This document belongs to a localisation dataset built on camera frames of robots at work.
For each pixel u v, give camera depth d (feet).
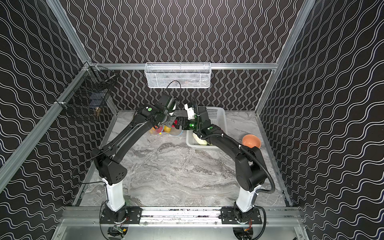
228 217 2.42
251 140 3.12
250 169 1.56
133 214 2.46
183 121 2.42
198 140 3.26
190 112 2.51
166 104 1.99
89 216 2.49
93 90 3.28
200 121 2.19
